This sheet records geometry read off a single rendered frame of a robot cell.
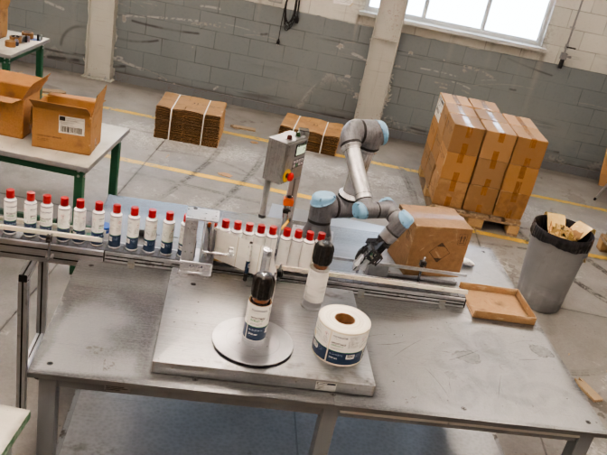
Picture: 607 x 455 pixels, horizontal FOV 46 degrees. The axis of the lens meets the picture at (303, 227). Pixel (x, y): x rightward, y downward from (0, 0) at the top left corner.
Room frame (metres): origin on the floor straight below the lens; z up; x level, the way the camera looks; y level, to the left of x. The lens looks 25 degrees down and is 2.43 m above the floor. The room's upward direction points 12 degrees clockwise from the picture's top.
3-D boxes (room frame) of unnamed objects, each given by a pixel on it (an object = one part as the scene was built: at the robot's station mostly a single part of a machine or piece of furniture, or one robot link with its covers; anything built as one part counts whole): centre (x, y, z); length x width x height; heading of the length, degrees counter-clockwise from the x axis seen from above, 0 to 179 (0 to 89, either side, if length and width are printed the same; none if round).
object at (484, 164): (6.53, -1.47, 0.45); 1.20 x 0.84 x 0.89; 2
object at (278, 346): (2.24, 0.10, 0.89); 0.31 x 0.31 x 0.01
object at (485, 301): (3.01, -0.97, 0.85); 0.30 x 0.26 x 0.04; 99
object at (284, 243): (2.86, 0.07, 0.98); 0.05 x 0.05 x 0.20
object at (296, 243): (2.86, 0.02, 0.98); 0.05 x 0.05 x 0.20
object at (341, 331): (2.31, -0.22, 0.95); 0.20 x 0.20 x 0.14
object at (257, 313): (2.24, 0.10, 1.04); 0.09 x 0.09 x 0.29
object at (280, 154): (2.93, 0.14, 1.38); 0.17 x 0.10 x 0.19; 154
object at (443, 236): (3.26, -0.62, 0.99); 0.30 x 0.24 x 0.27; 108
